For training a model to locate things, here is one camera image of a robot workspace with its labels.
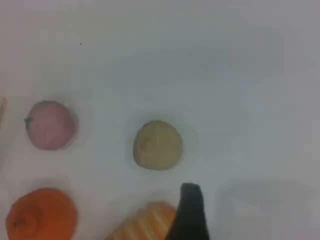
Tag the pink toy peach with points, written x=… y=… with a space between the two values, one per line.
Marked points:
x=51 y=126

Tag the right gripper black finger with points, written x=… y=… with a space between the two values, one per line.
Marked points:
x=191 y=217

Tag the orange toy tangerine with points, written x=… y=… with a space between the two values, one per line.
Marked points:
x=42 y=215

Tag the beige round toy potato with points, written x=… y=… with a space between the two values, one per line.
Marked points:
x=157 y=145

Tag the long striped bread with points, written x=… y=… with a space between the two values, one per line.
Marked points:
x=147 y=223

